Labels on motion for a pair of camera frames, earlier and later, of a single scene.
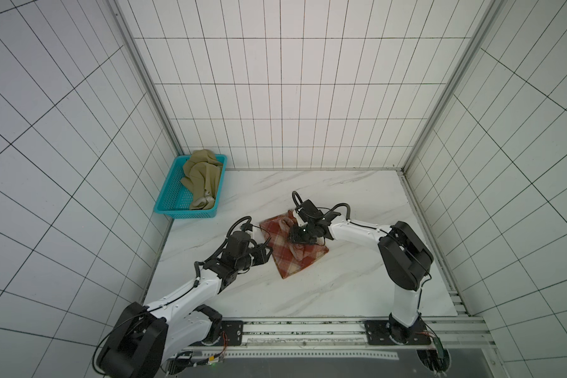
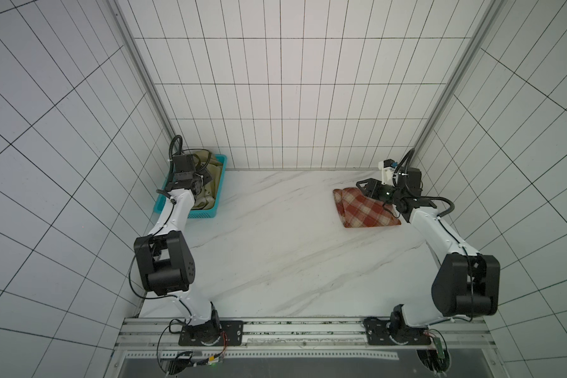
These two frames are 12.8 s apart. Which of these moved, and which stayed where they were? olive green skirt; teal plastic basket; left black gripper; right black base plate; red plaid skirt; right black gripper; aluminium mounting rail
Moved: left black gripper; right black gripper; red plaid skirt
Stayed: teal plastic basket; aluminium mounting rail; olive green skirt; right black base plate
